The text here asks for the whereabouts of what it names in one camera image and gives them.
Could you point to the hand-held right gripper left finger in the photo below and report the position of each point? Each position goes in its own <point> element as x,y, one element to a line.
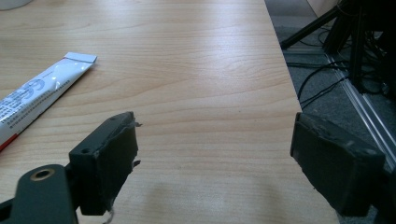
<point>104,165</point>

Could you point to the black tripod stand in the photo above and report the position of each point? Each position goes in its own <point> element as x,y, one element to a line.
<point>348,28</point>

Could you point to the white round object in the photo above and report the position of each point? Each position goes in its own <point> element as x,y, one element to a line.
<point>12,3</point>

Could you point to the white toothpaste tube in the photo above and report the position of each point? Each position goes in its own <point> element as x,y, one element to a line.
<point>37,91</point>

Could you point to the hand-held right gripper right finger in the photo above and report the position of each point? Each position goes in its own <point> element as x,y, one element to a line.
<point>336,161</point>

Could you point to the aluminium floor rail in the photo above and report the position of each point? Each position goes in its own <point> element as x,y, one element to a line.
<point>364,105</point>

